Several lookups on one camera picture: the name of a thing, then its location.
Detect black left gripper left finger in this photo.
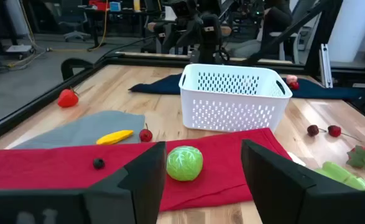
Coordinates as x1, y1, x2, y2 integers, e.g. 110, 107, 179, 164
0, 141, 168, 224

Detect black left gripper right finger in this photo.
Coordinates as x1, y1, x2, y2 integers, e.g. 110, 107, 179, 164
240, 139, 365, 224

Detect light green starfruit toy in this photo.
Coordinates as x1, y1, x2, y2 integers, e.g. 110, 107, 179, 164
314, 161, 365, 191

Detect yellow banana toy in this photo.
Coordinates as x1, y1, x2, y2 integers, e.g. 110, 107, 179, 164
95, 129, 134, 146

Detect dark red cherry toy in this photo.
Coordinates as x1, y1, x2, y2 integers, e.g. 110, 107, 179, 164
307, 124, 328, 138

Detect green cabbage toy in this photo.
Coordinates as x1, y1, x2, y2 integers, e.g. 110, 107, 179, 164
166, 145, 204, 182

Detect red fruit toy green leaves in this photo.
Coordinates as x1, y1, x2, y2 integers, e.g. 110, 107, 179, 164
346, 145, 365, 172

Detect white perforated plastic basket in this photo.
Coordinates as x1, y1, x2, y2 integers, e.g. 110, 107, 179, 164
178, 63, 293, 133

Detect red strawberry toy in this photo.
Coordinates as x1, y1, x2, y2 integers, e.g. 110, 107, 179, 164
57, 88, 80, 108

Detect white card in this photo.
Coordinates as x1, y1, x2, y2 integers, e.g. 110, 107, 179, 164
287, 151, 307, 167

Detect small black berry toy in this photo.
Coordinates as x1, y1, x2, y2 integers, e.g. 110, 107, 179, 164
92, 157, 106, 170

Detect grey cloth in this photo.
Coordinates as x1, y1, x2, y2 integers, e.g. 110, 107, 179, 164
12, 110, 146, 149

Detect red cloth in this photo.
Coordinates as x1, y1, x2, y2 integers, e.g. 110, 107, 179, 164
0, 127, 292, 212

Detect navy blue cloth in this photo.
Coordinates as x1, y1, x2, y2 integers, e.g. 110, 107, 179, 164
128, 73, 365, 100

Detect person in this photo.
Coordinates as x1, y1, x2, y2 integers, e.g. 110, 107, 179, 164
228, 0, 295, 60

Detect white flat floor device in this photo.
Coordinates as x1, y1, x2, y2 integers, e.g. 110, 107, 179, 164
6, 44, 33, 54

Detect grey office chair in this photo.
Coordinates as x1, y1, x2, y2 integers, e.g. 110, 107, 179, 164
57, 0, 91, 43

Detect red storage box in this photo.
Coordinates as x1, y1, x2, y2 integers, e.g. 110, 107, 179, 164
88, 0, 110, 11

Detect black aluminium table frame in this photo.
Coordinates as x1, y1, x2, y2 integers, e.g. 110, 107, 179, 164
0, 0, 365, 147

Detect silver aluminium bracket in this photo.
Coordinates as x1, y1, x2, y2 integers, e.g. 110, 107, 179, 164
318, 43, 334, 89

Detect black clamp handle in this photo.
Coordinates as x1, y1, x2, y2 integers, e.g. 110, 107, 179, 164
60, 58, 95, 81

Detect yellow floor cable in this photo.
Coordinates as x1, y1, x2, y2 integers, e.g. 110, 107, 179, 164
7, 0, 109, 68

